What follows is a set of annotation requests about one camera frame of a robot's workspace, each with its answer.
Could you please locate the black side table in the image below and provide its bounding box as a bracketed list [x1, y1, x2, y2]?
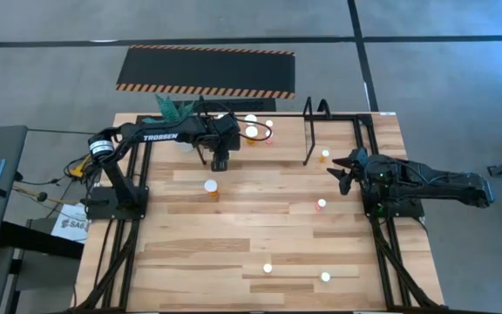
[0, 220, 85, 261]

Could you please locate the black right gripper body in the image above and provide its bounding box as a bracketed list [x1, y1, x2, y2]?
[339, 147, 377, 196]

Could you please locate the yellow power cable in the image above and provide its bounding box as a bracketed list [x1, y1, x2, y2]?
[68, 153, 93, 180]

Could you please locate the potted snake plant white pot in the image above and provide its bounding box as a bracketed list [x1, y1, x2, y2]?
[141, 94, 198, 154]

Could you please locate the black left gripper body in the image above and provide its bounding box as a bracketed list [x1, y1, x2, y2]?
[205, 113, 242, 173]

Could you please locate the white printed paper sheet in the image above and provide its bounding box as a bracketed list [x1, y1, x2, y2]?
[51, 202, 90, 244]

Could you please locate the black hazard-striped floor mat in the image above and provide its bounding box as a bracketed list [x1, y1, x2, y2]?
[114, 43, 296, 100]

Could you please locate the wooden shelf black wire frame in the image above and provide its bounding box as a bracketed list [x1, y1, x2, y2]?
[194, 94, 317, 167]

